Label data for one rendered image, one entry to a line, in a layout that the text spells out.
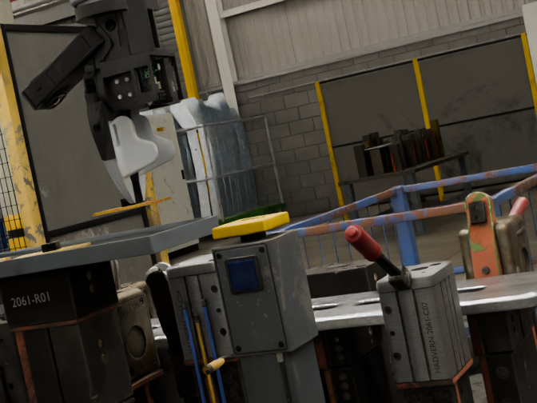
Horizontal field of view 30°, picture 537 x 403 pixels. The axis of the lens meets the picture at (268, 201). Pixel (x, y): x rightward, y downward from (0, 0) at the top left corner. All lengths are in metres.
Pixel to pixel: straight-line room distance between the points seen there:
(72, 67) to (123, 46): 0.06
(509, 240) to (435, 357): 0.35
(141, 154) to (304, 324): 0.25
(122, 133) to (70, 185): 3.62
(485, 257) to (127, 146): 0.57
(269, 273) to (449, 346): 0.24
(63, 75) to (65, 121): 3.64
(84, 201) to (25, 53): 0.73
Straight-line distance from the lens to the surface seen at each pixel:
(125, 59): 1.06
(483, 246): 1.41
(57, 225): 4.58
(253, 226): 0.98
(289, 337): 0.99
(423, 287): 1.09
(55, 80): 1.10
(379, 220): 3.19
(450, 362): 1.11
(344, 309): 1.32
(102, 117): 1.06
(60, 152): 4.67
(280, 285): 0.98
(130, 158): 1.07
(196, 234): 1.07
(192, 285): 1.21
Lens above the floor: 1.23
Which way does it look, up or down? 3 degrees down
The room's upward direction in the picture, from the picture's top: 12 degrees counter-clockwise
